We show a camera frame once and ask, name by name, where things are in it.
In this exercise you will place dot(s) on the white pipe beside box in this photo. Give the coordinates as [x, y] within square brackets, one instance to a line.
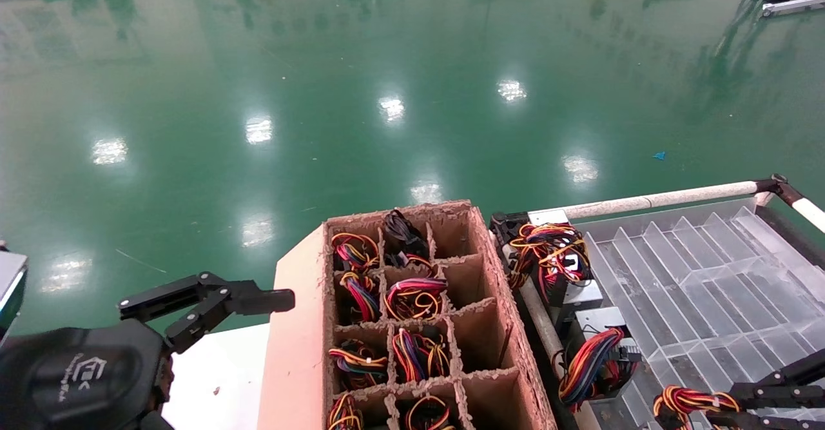
[541, 320]

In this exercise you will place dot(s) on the long white frame pipe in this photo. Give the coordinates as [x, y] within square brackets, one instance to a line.
[657, 199]

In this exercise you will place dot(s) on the black pipe joint connector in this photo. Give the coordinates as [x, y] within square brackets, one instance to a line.
[776, 186]

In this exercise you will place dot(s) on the clear acrylic divider tray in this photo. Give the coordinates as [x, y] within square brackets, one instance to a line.
[696, 288]

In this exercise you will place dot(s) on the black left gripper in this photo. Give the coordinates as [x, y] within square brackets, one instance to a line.
[77, 378]

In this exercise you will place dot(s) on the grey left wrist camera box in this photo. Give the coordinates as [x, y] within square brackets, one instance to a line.
[9, 288]

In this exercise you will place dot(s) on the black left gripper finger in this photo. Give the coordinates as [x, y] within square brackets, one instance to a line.
[258, 301]

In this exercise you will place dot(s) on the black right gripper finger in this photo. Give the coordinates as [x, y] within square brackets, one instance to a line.
[793, 388]
[773, 423]

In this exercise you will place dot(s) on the brown cardboard divider box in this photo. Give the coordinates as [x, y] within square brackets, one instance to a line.
[296, 327]

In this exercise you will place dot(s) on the short white frame pipe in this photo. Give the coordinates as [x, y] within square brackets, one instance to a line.
[812, 214]

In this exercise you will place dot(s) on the white metal floor frame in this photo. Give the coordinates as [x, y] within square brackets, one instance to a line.
[796, 4]

